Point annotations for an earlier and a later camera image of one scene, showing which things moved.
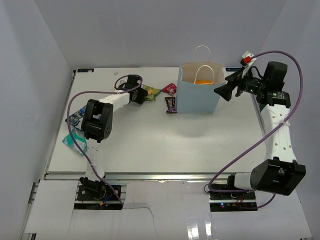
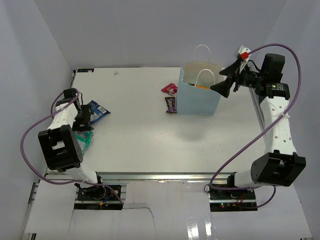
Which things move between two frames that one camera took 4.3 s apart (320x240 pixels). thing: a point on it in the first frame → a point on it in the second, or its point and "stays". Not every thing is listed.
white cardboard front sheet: [161, 211] stays
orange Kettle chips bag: [203, 81] → [203, 87]
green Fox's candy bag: [79, 137] stays
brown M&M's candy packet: [171, 104] stays
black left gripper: [142, 92] → [86, 109]
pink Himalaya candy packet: [170, 88] stays
